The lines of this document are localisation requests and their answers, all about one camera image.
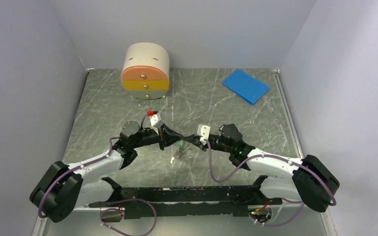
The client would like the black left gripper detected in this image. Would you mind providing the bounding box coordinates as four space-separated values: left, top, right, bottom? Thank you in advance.
132 123 184 151

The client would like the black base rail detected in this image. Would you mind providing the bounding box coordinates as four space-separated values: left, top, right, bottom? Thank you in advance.
89 185 282 219

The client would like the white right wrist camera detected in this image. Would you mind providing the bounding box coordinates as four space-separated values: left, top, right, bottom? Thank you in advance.
195 124 211 145

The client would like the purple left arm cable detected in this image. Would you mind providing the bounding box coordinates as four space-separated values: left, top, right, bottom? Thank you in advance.
37 112 158 236

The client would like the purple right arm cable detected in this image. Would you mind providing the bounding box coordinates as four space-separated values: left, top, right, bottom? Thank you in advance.
206 138 337 228

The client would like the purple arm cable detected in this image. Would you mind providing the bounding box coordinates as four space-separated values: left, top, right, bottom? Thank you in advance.
206 138 337 228
37 112 158 236

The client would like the round mini drawer cabinet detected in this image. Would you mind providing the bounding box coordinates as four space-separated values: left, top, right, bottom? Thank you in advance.
121 42 170 100

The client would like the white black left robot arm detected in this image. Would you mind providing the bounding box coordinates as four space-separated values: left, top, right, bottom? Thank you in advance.
30 121 184 223

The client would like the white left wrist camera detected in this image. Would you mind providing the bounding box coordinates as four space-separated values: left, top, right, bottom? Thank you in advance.
147 110 165 129

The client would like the blue rectangular sheet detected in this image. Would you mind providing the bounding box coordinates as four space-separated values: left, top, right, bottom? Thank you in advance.
222 69 270 105

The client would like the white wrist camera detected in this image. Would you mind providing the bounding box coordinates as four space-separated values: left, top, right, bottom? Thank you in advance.
147 110 165 129
195 124 211 145

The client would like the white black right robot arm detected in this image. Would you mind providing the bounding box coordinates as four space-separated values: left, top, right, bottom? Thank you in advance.
184 124 340 212

